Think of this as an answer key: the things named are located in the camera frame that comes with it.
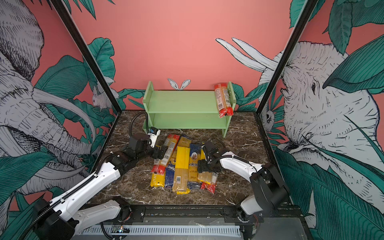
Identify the red spaghetti bag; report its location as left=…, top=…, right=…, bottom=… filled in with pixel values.
left=214, top=83, right=234, bottom=118
left=201, top=173, right=218, bottom=194
left=151, top=134, right=181, bottom=175

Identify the yellow orange spaghetti bag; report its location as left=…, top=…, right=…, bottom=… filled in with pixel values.
left=198, top=150, right=213, bottom=185

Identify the small yellow pasta bag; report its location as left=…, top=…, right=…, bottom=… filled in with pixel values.
left=178, top=136, right=192, bottom=148

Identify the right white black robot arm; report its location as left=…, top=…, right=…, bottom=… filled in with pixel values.
left=198, top=142, right=290, bottom=223

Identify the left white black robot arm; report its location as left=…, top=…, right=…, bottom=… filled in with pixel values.
left=19, top=111, right=161, bottom=240

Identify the green two-tier shelf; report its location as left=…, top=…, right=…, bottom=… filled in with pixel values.
left=143, top=82, right=232, bottom=137

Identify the blue Ankara spaghetti bag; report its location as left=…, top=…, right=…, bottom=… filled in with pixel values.
left=188, top=144, right=201, bottom=191

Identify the yellow Tatime spaghetti bag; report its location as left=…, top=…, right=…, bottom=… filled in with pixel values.
left=150, top=173, right=166, bottom=188

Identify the blue Barilla spaghetti box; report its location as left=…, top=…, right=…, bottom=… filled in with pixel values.
left=165, top=150, right=177, bottom=189

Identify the long yellow spaghetti bag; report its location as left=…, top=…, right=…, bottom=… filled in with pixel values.
left=173, top=147, right=190, bottom=195

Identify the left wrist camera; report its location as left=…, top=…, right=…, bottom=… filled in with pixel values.
left=148, top=127, right=161, bottom=148

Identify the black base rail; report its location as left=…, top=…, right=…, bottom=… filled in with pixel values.
left=125, top=204, right=304, bottom=224

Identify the white slotted cable duct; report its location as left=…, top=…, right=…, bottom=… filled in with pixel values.
left=80, top=224, right=242, bottom=236

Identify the left black frame post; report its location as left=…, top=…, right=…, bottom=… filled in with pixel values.
left=51, top=0, right=122, bottom=115

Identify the black frame post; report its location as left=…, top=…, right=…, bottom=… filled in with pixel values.
left=51, top=0, right=122, bottom=115
left=256, top=0, right=318, bottom=116

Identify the right black frame post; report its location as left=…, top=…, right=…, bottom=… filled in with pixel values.
left=256, top=0, right=318, bottom=116

